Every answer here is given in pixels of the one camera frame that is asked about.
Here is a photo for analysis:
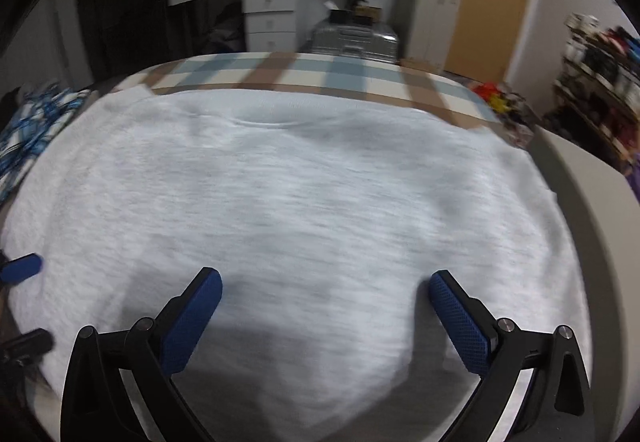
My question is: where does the light grey hoodie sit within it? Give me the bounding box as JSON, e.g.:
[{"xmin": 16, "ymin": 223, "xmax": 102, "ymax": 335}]
[{"xmin": 0, "ymin": 90, "xmax": 593, "ymax": 442}]

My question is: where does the wooden shoe rack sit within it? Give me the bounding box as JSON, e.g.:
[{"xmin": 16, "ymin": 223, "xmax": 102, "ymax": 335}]
[{"xmin": 552, "ymin": 12, "xmax": 640, "ymax": 173}]

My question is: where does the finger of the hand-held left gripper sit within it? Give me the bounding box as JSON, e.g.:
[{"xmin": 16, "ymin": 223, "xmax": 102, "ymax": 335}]
[
  {"xmin": 0, "ymin": 253, "xmax": 44, "ymax": 283},
  {"xmin": 0, "ymin": 328, "xmax": 55, "ymax": 364}
]

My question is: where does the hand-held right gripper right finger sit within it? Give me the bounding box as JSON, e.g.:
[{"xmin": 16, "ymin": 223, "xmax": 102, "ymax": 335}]
[{"xmin": 428, "ymin": 269, "xmax": 594, "ymax": 442}]

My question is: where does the white drawer desk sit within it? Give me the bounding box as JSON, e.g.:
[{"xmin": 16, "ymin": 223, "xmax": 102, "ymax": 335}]
[{"xmin": 167, "ymin": 0, "xmax": 308, "ymax": 53}]

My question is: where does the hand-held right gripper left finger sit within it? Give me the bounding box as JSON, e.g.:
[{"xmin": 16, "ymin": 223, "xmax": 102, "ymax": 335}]
[{"xmin": 60, "ymin": 266, "xmax": 224, "ymax": 442}]

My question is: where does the blue plaid shirt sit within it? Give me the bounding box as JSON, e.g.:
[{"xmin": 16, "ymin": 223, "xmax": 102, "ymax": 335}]
[{"xmin": 0, "ymin": 82, "xmax": 93, "ymax": 203}]

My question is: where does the silver suitcase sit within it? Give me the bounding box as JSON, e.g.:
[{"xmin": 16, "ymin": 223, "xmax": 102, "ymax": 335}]
[{"xmin": 310, "ymin": 20, "xmax": 401, "ymax": 63}]

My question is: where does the white upright suitcase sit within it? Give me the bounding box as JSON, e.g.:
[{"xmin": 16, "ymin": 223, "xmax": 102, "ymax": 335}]
[{"xmin": 397, "ymin": 0, "xmax": 463, "ymax": 73}]

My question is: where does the red yellow toy pile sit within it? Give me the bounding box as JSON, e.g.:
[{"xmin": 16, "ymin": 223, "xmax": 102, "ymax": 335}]
[{"xmin": 472, "ymin": 81, "xmax": 538, "ymax": 148}]

